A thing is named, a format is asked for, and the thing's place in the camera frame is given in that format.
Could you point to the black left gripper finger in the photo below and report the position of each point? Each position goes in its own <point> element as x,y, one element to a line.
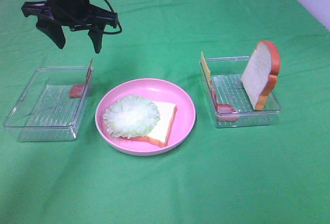
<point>96,36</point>
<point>53,31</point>

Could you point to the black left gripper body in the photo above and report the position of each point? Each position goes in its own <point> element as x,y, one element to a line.
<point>85,17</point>

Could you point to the toy bacon strip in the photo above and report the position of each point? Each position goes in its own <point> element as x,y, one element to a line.
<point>225,109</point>
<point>78,89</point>

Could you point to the toy lettuce leaf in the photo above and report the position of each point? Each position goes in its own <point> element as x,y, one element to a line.
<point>131,116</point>

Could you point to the yellow toy cheese slice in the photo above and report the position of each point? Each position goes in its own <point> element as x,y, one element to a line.
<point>205,68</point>

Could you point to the toy bread slice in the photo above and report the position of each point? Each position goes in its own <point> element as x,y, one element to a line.
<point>260,75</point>
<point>160,134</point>

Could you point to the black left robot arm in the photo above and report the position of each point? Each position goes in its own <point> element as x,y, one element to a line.
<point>69,4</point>

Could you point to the left clear plastic tray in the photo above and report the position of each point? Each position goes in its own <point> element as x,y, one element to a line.
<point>44,112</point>

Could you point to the clear plastic tray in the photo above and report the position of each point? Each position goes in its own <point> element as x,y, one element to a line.
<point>225,75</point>
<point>44,112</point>

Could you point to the pink round plate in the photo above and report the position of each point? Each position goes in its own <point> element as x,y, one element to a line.
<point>154,89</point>

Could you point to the right clear plastic tray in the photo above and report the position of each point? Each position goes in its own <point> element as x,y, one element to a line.
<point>225,75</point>

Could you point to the green tablecloth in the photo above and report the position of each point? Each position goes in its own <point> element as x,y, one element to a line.
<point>267,174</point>

